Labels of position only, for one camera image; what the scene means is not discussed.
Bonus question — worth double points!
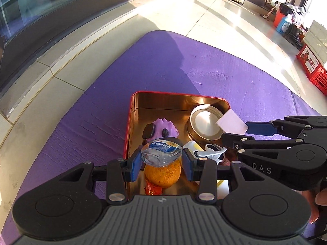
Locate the clear bottle blue label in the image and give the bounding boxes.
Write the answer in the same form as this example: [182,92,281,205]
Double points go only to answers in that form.
[141,137,183,167]

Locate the red plastic crate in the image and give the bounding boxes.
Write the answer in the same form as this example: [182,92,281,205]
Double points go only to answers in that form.
[296,45,327,96]

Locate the white toy sunglasses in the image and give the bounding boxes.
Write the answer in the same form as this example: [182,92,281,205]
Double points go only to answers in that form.
[194,143,228,165]

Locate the black oval object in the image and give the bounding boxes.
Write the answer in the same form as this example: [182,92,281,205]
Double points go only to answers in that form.
[143,124,157,141]

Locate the white mop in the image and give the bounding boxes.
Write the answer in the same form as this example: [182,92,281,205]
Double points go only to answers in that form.
[261,2,278,19]

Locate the white cardboard box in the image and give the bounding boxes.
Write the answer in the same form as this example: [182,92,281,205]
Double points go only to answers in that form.
[304,20,327,65]

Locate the dark framed glass door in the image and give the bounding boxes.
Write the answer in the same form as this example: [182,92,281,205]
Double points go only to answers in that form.
[0,0,164,95]

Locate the white yellow paper packet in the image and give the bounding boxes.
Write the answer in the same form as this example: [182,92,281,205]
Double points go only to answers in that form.
[217,180,230,202]

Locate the black bags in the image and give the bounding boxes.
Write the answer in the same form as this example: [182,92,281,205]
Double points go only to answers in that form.
[283,4,307,50]

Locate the blue detergent bottle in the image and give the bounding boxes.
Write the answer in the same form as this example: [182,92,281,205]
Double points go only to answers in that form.
[276,14,292,33]

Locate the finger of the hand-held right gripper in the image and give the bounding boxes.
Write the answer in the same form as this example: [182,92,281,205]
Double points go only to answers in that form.
[245,116,327,140]
[221,132,304,157]

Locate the purple plush toy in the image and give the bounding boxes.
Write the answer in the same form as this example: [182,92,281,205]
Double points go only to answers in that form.
[143,119,180,146]

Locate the purple foam mat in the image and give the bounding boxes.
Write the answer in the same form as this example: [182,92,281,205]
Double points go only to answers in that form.
[0,30,327,245]

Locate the orange fruit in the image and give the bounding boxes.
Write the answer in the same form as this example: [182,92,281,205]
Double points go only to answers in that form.
[145,159,182,188]

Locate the red plastic bucket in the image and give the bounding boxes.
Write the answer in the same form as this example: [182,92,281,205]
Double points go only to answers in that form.
[273,10,285,28]

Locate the pale pink plastic card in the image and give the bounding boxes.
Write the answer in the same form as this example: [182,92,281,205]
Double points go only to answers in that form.
[216,109,249,135]

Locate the person's right hand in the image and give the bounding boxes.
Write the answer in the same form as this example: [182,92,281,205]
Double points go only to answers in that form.
[301,184,327,225]

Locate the round metal tin lid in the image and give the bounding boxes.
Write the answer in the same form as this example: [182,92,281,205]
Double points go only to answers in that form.
[187,104,226,145]

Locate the red orange candy wrapper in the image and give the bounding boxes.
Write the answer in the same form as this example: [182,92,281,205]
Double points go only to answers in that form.
[144,180,164,196]

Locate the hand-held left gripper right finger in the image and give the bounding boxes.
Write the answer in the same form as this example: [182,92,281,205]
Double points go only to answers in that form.
[182,148,258,205]

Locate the red tin box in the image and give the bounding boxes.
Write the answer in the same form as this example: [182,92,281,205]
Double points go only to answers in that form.
[123,90,230,202]

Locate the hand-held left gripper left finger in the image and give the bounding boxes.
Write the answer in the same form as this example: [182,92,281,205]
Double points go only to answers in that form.
[52,149,143,205]

